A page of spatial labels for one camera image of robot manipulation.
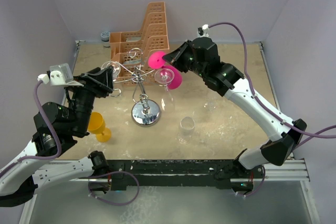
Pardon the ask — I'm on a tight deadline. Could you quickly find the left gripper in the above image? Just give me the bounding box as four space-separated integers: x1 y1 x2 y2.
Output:
67 65 114 134

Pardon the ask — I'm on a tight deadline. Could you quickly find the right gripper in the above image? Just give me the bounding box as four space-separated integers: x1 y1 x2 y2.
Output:
163 39 207 78

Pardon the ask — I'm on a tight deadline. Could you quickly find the pink plastic goblet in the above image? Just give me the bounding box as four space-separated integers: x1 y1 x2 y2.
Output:
148 51 182 90

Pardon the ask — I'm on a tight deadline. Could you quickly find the clear wine glass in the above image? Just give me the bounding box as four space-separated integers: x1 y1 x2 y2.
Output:
204 101 217 111
101 61 121 82
177 116 195 145

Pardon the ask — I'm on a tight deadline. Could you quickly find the clear champagne flute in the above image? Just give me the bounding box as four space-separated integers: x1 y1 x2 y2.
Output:
154 68 175 112

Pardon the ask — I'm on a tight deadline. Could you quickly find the clear back wine glass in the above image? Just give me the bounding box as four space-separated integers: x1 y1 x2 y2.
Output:
204 101 217 111

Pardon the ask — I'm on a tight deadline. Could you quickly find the clear front wine glass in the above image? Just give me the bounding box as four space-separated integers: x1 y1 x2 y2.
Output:
177 116 195 145

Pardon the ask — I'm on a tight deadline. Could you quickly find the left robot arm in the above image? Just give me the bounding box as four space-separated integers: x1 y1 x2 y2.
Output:
1 63 113 207

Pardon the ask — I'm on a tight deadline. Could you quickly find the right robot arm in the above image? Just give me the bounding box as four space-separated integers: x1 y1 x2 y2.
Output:
163 37 307 177

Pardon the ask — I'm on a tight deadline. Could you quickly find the chrome wine glass rack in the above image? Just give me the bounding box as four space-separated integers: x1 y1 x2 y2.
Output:
113 48 162 127

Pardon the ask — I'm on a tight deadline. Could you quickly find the orange plastic file organizer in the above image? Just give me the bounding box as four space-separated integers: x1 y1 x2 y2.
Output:
109 2 170 86

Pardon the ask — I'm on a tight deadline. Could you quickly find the small grey cap bottle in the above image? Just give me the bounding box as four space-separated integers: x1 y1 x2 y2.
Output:
100 31 110 48

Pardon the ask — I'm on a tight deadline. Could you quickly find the yellow plastic goblet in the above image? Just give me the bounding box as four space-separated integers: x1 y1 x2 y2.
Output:
88 112 112 143

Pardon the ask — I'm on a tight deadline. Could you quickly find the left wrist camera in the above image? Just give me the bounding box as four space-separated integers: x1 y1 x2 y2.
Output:
37 63 83 87

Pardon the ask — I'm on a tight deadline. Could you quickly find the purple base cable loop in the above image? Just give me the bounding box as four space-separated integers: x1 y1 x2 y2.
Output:
88 170 140 206

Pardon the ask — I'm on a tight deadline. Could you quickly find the black base frame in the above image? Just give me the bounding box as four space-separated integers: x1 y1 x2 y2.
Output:
83 150 265 190

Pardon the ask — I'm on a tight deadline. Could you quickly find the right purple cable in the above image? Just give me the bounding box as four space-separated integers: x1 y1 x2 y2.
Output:
208 22 336 147

